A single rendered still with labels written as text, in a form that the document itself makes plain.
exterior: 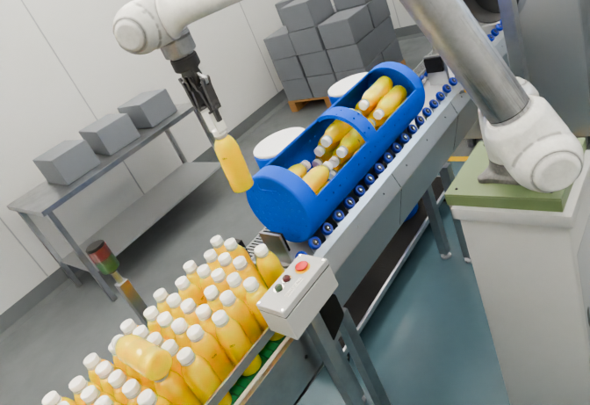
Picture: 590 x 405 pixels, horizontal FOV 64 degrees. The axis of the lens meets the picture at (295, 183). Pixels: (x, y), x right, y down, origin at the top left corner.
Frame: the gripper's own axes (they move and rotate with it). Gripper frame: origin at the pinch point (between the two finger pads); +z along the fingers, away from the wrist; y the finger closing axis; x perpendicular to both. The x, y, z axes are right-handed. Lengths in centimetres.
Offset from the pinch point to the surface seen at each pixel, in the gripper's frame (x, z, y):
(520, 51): -151, 50, -16
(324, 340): 16, 58, -34
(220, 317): 34, 37, -22
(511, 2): -151, 27, -15
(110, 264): 42, 31, 29
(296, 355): 23, 62, -27
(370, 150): -49, 41, -7
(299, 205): -9.0, 35.3, -10.1
